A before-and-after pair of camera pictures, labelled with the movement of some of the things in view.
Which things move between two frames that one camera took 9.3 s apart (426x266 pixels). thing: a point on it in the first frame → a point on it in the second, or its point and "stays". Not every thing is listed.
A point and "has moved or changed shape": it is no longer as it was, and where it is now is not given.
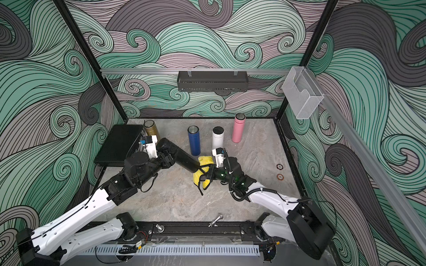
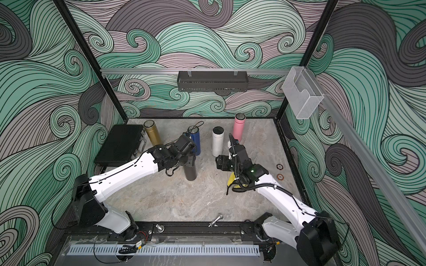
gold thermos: (151, 128) stays
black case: (117, 144) stays
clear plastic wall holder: (302, 92) stays
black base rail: (196, 231) stays
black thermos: (181, 158) has moved or changed shape
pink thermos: (238, 127) stays
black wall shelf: (212, 81) stays
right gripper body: (220, 174) → (228, 164)
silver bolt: (220, 217) stays
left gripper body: (153, 166) → (182, 161)
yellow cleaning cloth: (203, 160) has moved or changed shape
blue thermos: (194, 138) stays
